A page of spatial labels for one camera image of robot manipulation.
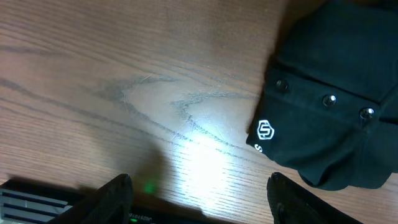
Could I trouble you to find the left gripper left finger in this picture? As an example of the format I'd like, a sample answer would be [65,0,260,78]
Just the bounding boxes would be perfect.
[48,174,133,224]

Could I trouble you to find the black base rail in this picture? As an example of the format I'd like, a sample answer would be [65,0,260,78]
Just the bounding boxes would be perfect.
[1,179,216,224]

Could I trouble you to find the black t-shirt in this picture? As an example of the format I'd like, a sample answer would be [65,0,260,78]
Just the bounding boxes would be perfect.
[246,1,397,190]

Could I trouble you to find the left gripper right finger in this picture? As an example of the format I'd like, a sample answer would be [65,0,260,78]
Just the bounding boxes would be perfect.
[267,172,361,224]

